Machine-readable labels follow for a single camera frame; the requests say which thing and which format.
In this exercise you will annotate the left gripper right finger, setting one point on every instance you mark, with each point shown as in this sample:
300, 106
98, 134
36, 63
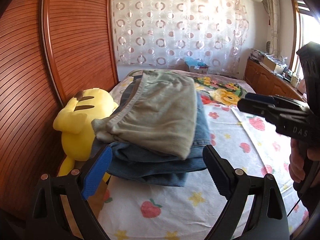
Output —
267, 217

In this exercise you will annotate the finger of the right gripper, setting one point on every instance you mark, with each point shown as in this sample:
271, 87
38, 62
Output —
265, 97
278, 111

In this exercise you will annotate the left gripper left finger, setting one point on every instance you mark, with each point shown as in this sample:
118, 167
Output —
48, 217

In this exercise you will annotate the grey-green shorts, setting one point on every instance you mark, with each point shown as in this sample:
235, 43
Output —
160, 115

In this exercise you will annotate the white jar on sideboard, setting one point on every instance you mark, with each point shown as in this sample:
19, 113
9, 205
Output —
294, 81

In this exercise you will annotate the wooden sideboard cabinet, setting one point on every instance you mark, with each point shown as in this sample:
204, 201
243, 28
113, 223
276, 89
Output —
264, 82

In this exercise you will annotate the cardboard box on sideboard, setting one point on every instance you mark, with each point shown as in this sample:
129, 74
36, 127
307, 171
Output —
275, 67

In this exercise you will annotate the beige window curtain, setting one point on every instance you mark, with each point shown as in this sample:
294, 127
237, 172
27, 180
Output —
274, 17

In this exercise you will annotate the floral bed sheet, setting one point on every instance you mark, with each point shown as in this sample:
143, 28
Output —
214, 89

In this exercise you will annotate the white floral towel blanket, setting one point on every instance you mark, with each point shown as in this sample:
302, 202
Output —
135, 210

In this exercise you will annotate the cardboard box with blue cloth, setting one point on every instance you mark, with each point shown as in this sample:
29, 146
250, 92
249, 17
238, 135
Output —
196, 66

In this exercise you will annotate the folded blue jeans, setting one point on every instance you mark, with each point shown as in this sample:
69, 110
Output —
135, 163

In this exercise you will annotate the yellow plush toy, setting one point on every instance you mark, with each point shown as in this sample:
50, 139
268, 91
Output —
74, 121

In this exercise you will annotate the circle patterned sheer curtain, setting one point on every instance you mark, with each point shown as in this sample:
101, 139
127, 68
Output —
164, 33

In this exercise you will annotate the wooden louvered wardrobe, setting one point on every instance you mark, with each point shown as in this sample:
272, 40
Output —
50, 50

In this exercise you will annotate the window with wooden frame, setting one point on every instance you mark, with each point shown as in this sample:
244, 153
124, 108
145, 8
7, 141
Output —
305, 29

